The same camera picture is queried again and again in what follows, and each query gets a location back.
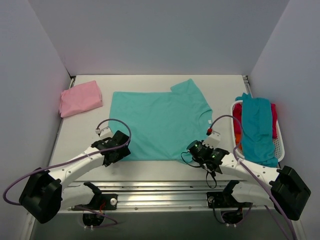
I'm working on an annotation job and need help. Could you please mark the mint green t-shirt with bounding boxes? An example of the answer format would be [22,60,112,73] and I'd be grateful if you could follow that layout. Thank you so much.
[108,79,213,161]

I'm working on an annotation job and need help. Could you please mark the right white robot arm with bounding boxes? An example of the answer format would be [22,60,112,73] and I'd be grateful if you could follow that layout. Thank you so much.
[186,140,311,221]

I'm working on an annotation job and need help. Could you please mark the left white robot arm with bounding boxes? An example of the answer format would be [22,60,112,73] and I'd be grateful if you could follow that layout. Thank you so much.
[18,130,131,224]

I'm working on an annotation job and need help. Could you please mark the orange t-shirt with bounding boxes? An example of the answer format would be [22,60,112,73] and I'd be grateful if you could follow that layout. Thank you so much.
[234,133,242,150]

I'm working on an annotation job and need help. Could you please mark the teal blue t-shirt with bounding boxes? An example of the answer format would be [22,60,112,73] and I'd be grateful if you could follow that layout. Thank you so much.
[236,93,278,168]

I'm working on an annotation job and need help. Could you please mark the folded pink t-shirt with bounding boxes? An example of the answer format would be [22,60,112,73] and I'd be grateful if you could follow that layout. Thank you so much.
[59,80,103,118]

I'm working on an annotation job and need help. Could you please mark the red t-shirt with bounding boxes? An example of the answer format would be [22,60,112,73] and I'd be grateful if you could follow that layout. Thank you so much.
[232,103,278,141]

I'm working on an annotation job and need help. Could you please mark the white laundry basket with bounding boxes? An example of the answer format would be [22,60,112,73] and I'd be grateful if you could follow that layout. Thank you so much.
[230,100,285,162]

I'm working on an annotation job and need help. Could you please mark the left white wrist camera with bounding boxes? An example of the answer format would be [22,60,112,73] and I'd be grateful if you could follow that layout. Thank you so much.
[95,126,114,140]

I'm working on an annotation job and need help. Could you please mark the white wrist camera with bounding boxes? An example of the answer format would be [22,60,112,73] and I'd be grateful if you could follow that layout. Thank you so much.
[95,126,114,140]
[202,128,221,149]

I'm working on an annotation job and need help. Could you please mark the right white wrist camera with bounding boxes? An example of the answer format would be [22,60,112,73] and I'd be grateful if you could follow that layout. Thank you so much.
[202,128,221,149]

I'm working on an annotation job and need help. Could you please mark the aluminium rail frame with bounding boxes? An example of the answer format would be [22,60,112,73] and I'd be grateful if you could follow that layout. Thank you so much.
[24,75,284,240]

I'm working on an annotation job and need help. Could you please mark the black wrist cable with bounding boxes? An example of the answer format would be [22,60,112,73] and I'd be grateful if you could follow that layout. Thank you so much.
[180,151,218,189]

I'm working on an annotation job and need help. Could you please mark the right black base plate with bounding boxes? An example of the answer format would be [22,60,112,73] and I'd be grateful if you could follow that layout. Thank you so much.
[206,191,252,209]

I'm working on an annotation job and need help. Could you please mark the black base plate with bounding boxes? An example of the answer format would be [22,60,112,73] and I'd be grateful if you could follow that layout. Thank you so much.
[206,191,252,209]
[72,193,118,211]

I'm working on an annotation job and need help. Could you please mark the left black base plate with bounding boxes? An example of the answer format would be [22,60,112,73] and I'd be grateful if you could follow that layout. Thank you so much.
[72,193,118,211]

